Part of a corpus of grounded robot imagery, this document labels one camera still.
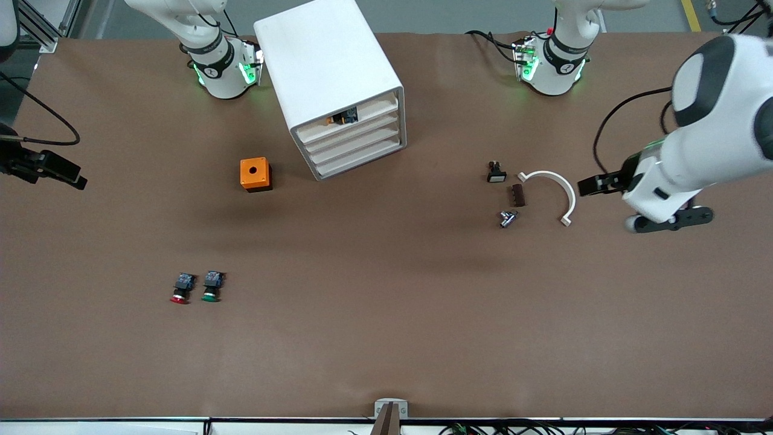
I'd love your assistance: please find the red push button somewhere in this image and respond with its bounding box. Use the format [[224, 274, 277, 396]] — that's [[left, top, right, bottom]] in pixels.
[[170, 272, 196, 305]]

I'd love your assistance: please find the white plastic drawer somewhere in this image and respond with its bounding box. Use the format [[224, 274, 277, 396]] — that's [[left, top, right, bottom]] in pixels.
[[297, 101, 404, 155], [304, 115, 405, 169], [290, 86, 403, 142], [311, 130, 407, 181]]

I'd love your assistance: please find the green push button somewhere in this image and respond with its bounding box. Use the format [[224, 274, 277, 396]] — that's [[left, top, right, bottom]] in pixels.
[[201, 271, 226, 303]]

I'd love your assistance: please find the white drawer cabinet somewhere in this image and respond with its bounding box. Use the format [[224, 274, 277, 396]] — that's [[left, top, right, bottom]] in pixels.
[[254, 0, 407, 182]]

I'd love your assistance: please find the white semicircular clamp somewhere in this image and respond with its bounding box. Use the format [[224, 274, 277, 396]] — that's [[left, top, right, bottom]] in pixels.
[[518, 170, 577, 228]]

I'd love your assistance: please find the orange box with hole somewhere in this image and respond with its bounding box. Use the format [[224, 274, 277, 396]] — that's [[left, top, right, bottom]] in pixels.
[[240, 157, 273, 193]]

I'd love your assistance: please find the aluminium profile frame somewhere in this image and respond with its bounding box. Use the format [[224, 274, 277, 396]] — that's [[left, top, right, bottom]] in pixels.
[[17, 0, 62, 54]]

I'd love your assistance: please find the black arm base cable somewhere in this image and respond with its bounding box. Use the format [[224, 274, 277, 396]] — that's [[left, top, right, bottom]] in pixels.
[[464, 30, 524, 65]]

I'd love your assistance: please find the white table edge rail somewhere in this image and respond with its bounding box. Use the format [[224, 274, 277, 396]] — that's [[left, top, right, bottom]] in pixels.
[[0, 417, 773, 435]]

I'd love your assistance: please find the grey camera bracket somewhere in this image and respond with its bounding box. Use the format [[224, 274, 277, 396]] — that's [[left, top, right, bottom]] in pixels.
[[374, 399, 409, 419]]

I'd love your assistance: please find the brown camera post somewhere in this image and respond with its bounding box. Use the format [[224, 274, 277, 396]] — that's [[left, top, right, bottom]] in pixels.
[[370, 404, 400, 435]]

